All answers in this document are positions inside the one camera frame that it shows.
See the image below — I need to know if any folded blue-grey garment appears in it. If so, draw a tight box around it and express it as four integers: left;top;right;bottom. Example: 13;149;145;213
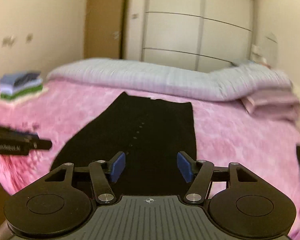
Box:
0;72;42;87

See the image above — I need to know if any folded light blue garment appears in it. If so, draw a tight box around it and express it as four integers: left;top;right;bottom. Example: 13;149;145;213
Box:
0;81;43;93

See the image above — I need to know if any folded cream garment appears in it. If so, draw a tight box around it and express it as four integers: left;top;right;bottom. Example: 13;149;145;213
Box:
0;92;47;103

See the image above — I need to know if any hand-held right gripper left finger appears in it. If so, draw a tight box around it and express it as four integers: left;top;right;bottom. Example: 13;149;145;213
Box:
44;151;127;204

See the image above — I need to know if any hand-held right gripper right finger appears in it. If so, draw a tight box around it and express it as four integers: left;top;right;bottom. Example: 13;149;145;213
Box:
177;151;256;203

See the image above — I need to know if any oval mirror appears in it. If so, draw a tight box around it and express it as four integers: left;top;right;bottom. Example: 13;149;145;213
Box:
264;32;279;68

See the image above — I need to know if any wooden door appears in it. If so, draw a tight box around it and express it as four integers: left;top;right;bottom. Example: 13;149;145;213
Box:
84;0;130;60

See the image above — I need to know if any purple pillow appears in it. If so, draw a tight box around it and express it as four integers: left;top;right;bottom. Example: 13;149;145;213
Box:
240;87;300;122

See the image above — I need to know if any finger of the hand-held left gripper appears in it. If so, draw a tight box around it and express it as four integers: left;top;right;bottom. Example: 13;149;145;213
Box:
29;139;53;151

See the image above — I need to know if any folded green garment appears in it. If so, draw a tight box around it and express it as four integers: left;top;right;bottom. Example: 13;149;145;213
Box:
0;86;44;99

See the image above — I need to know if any pink floral blanket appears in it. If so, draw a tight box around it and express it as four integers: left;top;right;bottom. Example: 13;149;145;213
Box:
0;80;300;239

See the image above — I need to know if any grey striped duvet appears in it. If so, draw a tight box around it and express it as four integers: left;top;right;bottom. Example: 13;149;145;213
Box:
46;57;294;102

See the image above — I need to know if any white wardrobe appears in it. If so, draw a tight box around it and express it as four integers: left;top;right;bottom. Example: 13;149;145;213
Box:
141;0;255;73

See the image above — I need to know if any black garment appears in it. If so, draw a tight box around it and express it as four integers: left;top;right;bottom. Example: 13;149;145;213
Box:
50;92;198;198

